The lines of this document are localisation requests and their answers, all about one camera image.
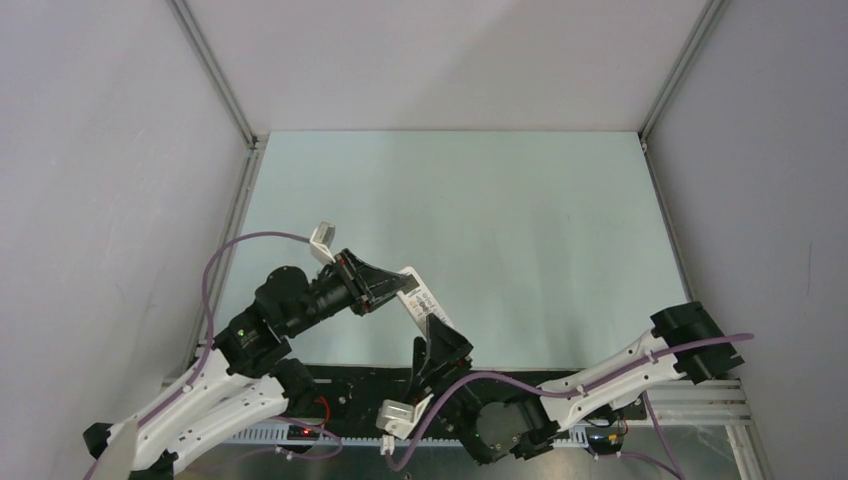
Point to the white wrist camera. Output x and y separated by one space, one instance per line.
397 420
320 243

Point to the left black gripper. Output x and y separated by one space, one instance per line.
379 280

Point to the aluminium frame post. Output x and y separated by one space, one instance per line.
198 42
704 26

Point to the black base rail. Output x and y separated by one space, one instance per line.
355 393

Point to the right aluminium frame post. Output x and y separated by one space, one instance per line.
704 26

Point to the white remote control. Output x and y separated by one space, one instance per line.
419 301

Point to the grey slotted cable duct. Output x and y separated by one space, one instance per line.
274 433

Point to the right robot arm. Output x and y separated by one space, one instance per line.
494 414

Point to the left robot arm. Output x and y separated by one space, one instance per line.
248 374

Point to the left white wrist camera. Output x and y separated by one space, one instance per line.
320 243

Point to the left aluminium frame post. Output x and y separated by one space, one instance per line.
198 42

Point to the left electronics board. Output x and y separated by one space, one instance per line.
297 433

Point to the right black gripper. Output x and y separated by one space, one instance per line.
438 359

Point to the right electronics board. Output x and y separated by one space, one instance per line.
605 444

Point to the electronics board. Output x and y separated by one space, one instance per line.
605 444
297 433

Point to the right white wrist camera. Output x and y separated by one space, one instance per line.
397 420

